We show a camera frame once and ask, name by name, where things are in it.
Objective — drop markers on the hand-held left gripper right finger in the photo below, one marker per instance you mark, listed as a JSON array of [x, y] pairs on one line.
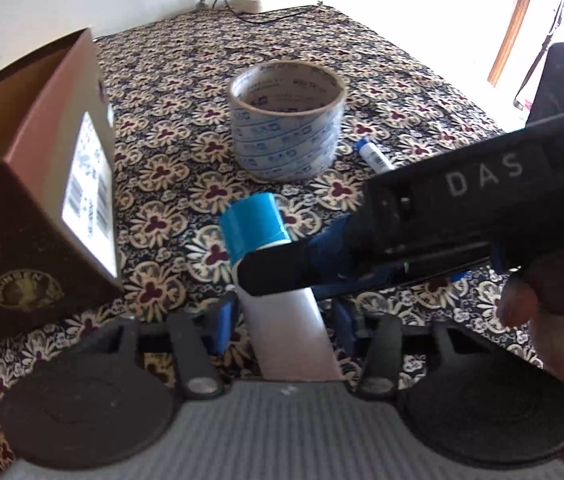
[[344, 321]]

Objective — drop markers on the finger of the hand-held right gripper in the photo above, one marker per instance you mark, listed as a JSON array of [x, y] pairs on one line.
[[277, 272]]

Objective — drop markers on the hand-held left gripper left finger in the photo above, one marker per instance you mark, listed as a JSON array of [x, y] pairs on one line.
[[221, 325]]

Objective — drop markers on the white bottle with blue cap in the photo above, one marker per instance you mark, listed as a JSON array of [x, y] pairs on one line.
[[284, 332]]

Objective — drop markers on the white glue stick blue cap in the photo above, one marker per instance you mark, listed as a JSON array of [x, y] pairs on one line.
[[374, 157]]

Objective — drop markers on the printed clear tape roll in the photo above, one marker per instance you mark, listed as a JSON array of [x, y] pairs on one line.
[[287, 130]]

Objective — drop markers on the brown cardboard shoe box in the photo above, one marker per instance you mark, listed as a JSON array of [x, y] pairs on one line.
[[31, 200]]

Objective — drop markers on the person's right hand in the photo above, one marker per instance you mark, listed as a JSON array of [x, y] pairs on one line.
[[557, 320]]

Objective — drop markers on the floral patterned bed sheet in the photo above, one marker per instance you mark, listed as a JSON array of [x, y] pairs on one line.
[[176, 110]]

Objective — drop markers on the white power strip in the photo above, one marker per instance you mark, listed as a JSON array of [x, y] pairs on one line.
[[257, 0]]

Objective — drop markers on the wooden door frame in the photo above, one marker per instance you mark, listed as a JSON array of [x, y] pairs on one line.
[[514, 25]]

